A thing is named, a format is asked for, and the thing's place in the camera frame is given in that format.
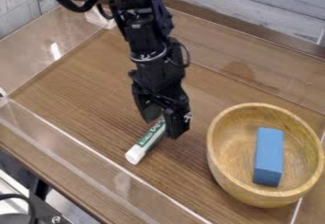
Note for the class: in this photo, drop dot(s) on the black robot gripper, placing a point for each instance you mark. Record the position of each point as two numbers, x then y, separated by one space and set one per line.
157 88

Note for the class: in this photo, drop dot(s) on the green white marker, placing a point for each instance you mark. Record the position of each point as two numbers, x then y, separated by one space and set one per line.
148 141

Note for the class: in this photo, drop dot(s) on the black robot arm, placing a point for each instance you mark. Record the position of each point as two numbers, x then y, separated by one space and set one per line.
160 55

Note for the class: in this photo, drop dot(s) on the brown wooden bowl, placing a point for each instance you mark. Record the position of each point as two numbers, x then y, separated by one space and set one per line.
232 139

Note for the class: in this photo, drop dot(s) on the blue rectangular block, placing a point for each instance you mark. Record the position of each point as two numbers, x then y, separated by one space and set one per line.
269 157

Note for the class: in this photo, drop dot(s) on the clear acrylic wall panel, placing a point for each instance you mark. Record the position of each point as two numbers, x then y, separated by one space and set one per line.
114 195

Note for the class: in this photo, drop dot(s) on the clear acrylic corner bracket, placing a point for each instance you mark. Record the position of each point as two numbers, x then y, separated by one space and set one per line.
98 20

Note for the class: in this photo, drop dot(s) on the black metal table bracket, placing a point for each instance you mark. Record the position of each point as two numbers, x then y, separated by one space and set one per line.
47 215

